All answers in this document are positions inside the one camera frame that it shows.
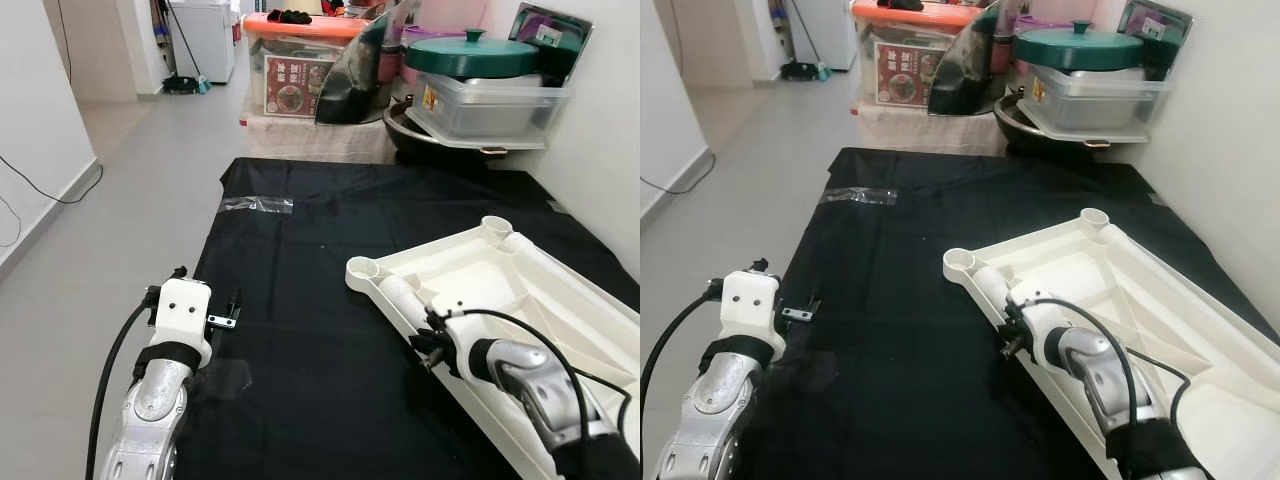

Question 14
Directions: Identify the white plastic children table top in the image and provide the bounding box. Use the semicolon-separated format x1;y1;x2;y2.
942;207;1280;480
345;215;641;480

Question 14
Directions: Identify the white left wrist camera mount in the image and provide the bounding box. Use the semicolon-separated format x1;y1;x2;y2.
718;270;784;353
152;280;214;366

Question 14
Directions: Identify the thin wall power cable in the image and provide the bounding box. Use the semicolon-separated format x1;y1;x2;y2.
0;155;101;206
640;150;713;196

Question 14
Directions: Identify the white cabinet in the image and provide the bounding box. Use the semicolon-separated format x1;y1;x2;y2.
170;0;236;83
795;0;859;71

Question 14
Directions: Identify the green pot lid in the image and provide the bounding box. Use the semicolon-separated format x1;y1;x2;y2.
405;30;541;79
1015;20;1144;71

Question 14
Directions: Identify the clear plastic storage box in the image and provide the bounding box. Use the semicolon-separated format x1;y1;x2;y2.
1030;65;1173;131
415;72;573;139

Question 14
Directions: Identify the red printed carton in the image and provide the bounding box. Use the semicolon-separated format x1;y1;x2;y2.
265;55;336;116
875;42;946;106

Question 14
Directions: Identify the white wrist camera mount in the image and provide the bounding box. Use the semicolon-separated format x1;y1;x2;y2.
152;280;214;366
1020;300;1076;353
718;270;784;353
440;315;501;379

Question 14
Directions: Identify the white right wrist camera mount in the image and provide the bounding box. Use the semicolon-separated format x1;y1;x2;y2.
1020;300;1076;353
440;315;501;379

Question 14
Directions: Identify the mop with green head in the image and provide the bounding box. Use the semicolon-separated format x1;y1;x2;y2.
162;0;211;96
780;0;831;81

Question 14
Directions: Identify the black tablecloth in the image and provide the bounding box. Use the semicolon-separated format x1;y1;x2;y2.
175;157;641;480
740;147;1280;480

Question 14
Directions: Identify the orange lidded storage bin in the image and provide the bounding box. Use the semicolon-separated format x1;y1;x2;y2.
243;10;371;121
852;0;986;106

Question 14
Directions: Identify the black wok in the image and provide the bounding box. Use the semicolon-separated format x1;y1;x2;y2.
383;100;521;166
993;92;1111;156

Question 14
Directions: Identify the clear tape strip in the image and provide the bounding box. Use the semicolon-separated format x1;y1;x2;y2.
820;187;896;206
222;195;294;214

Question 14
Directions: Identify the clear tape cross patch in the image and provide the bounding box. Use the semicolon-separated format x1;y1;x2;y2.
765;355;841;396
195;358;253;401

